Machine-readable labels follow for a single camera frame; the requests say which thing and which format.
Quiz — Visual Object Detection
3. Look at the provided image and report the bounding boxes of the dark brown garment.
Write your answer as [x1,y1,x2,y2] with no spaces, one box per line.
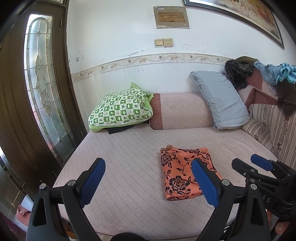
[275,79,296,118]

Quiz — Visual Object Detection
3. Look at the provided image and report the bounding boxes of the light blue pillow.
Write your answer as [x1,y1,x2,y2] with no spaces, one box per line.
[190,70,250,130]

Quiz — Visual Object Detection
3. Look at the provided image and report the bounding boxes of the person's right hand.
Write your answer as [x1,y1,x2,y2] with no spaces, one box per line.
[275,221,290,235]

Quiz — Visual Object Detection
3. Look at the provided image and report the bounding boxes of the maroon pink backrest cushion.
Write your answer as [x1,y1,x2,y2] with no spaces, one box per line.
[238,69,278,108]

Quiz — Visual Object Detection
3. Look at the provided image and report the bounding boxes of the beige wall switch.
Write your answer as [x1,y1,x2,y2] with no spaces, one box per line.
[154,38,174,48]

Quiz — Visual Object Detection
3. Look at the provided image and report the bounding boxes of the black folded cloth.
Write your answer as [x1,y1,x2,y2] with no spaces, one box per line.
[107,124,138,135]

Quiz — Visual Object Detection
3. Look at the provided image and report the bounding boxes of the orange black floral garment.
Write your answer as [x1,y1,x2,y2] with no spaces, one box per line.
[160,145,222,201]

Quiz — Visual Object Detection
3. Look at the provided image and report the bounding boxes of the dark fuzzy garment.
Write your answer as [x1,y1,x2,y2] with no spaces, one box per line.
[224,59,254,90]

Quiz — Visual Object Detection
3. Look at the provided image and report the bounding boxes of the pink bag on floor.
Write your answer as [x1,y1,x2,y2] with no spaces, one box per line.
[16,205,31,226]

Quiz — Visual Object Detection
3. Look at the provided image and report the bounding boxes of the pink quilted bolster cushion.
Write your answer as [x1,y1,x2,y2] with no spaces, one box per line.
[149,92,214,130]

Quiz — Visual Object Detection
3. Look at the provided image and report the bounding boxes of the light blue crumpled clothes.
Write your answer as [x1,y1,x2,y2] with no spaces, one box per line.
[253,61,296,85]

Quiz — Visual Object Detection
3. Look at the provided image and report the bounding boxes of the striped floral cushion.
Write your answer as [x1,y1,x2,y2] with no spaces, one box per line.
[242,103,295,169]

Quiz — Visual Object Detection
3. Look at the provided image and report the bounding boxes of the brown wooden glass door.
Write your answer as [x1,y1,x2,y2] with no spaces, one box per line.
[1,1,86,196]

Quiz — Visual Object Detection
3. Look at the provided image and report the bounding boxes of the large framed picture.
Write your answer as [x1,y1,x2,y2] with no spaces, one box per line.
[184,0,285,49]

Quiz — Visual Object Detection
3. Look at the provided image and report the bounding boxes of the framed wall plaque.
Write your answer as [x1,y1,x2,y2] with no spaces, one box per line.
[153,6,190,29]

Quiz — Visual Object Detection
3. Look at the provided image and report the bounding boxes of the green white checkered pillow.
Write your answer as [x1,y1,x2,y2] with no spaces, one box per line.
[88,83,154,132]

